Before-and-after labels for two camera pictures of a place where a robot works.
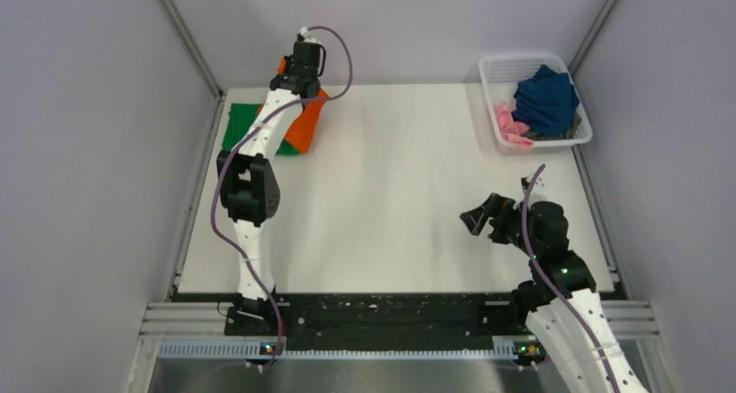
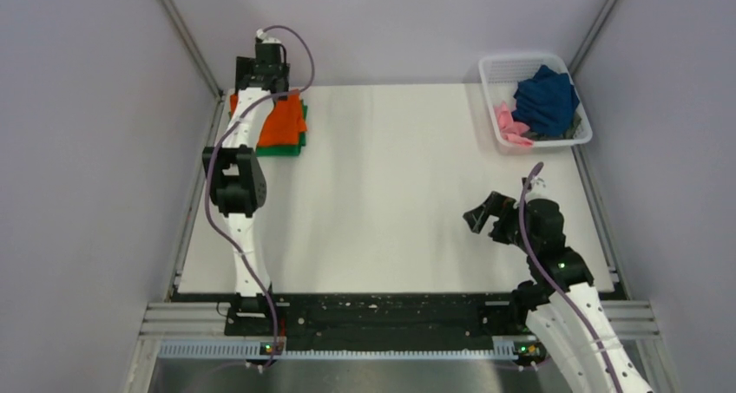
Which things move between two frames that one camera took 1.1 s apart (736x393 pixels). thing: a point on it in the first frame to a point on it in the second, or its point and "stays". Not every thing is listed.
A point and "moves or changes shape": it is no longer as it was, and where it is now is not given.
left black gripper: x=288 y=62 to x=244 y=67
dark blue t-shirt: x=545 y=102 stays
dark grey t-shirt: x=569 y=134 stays
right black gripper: x=496 y=206 stays
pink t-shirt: x=512 y=131 stays
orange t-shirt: x=301 y=134 moves or changes shape
